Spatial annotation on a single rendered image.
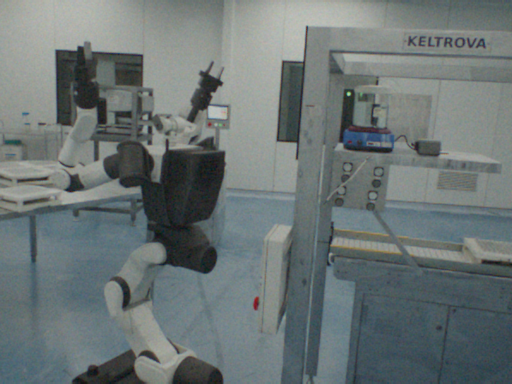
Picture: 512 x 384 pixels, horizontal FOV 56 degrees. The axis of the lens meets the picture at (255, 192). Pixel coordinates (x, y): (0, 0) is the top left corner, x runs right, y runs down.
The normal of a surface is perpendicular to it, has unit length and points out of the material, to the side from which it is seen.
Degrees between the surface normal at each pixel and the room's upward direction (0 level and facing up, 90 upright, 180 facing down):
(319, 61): 90
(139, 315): 46
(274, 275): 90
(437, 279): 90
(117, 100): 90
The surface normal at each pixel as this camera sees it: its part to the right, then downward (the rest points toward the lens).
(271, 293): -0.20, 0.18
